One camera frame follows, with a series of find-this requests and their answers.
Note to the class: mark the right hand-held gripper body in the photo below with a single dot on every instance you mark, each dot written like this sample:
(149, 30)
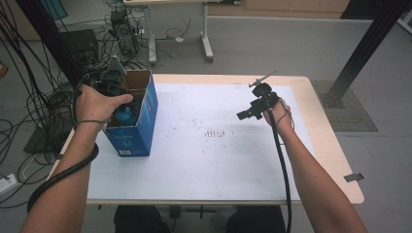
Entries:
(265, 98)

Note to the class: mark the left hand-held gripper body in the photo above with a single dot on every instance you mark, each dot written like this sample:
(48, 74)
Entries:
(110, 81)

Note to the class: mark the blue plastic bottle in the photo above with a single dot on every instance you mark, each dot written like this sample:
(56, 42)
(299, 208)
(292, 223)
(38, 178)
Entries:
(124, 116)

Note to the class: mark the blue cardboard box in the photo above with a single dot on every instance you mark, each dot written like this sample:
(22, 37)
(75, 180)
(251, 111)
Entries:
(136, 139)

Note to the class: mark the person's right hand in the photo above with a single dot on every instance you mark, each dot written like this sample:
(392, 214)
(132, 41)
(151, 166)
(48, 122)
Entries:
(280, 118)

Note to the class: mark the person's left hand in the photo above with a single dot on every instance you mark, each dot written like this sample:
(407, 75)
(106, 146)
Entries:
(97, 106)

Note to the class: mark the black equipment box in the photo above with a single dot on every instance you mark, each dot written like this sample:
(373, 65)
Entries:
(81, 45)

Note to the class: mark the grey computer tower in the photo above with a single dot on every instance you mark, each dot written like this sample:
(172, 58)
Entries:
(124, 32)

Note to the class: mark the white paper sheet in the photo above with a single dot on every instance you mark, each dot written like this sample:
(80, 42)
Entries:
(200, 174)

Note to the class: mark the wooden cabinet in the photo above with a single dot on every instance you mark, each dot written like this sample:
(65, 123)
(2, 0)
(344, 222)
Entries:
(278, 8)

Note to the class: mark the person's right leg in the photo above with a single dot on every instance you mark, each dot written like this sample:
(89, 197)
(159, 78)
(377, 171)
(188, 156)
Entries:
(256, 220)

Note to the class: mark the person's leg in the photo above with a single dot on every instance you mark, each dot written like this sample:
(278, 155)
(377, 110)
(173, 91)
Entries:
(256, 220)
(139, 220)

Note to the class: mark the grey tape tab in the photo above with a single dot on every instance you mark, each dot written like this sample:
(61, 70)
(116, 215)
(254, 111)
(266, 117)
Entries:
(353, 177)

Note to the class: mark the person's left leg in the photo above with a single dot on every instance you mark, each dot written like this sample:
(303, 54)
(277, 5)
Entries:
(139, 220)

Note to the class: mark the white power strip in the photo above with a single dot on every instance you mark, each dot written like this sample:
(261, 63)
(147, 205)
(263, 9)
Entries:
(7, 183)

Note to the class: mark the black metal post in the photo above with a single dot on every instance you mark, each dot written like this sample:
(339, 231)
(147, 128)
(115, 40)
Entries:
(48, 35)
(366, 45)

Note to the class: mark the white desk frame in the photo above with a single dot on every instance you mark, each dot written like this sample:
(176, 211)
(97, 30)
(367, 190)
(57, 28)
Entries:
(205, 32)

